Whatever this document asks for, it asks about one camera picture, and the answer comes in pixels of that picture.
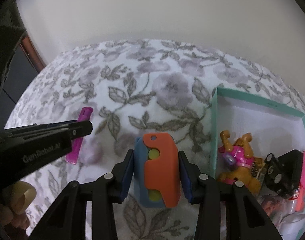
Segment black power adapter plug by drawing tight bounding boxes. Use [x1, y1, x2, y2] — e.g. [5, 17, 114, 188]
[278, 150, 303, 199]

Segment floral grey white blanket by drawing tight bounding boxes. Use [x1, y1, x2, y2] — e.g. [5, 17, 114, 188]
[6, 40, 305, 232]

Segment cream plastic clip object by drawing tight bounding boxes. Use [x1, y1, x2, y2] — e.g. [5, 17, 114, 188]
[10, 181, 37, 215]

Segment orange blue gravity knife toy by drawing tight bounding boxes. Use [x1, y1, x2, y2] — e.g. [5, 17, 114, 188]
[133, 133, 181, 208]

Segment round clear box hair ties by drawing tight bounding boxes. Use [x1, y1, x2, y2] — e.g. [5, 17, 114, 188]
[257, 194, 288, 224]

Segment teal white cardboard box tray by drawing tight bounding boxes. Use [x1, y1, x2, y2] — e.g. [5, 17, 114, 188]
[209, 87, 305, 177]

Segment black toy car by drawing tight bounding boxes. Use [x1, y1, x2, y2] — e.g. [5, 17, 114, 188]
[264, 153, 292, 199]

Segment white oblong plastic device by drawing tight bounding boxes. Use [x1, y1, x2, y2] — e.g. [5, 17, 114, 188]
[279, 213, 305, 235]

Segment pink brown dog toy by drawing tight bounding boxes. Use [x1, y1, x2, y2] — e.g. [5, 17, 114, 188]
[217, 130, 263, 196]

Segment purple tube bottle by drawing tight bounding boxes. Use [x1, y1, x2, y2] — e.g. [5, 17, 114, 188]
[65, 106, 94, 165]

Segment gloved human hand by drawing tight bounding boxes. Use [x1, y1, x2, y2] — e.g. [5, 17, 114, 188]
[0, 204, 30, 240]

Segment red white spray tube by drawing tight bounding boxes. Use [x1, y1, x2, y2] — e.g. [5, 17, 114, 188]
[288, 186, 305, 214]

